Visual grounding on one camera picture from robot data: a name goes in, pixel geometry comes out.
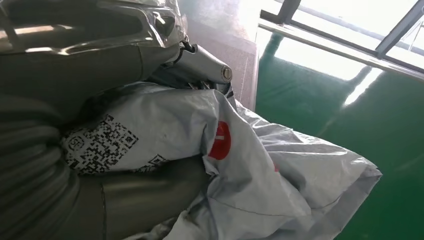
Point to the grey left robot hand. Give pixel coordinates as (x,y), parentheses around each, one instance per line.
(82,66)

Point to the grey poly mailer package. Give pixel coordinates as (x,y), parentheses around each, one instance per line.
(281,185)

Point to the green conveyor belt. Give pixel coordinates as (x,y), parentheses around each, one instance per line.
(381,132)

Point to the aluminium conveyor side rail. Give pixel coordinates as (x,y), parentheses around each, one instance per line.
(331,49)

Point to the dark metal frame bars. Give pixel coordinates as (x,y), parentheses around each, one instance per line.
(394,36)

